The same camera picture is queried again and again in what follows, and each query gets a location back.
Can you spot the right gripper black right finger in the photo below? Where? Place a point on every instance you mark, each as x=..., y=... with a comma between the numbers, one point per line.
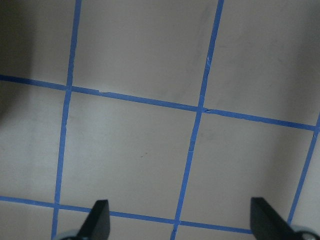
x=266, y=223

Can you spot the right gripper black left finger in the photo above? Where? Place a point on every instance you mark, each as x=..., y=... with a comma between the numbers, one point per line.
x=97, y=224

